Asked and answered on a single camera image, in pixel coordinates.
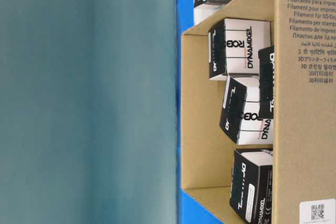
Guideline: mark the upper Dynamixel box in carton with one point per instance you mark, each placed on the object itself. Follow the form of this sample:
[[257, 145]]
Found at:
[[233, 46]]

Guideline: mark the lower black Dynamixel box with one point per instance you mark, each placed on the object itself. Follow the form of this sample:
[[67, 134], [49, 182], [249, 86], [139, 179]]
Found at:
[[251, 188]]

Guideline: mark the black Dynamixel box behind wall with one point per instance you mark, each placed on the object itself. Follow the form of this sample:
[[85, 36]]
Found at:
[[266, 82]]

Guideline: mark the brown cardboard box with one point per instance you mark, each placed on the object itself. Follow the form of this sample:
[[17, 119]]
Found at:
[[303, 32]]

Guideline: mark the white box under black box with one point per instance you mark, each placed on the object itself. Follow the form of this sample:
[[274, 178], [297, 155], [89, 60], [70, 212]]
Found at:
[[202, 13]]

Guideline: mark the dynamixel box in carton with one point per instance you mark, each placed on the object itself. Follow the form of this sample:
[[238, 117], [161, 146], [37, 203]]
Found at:
[[240, 119], [233, 46]]

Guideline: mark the white QR code label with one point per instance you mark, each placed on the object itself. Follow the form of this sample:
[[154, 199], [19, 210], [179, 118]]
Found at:
[[317, 211]]

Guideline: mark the middle Dynamixel box in carton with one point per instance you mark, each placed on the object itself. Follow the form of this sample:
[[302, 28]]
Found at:
[[240, 119]]

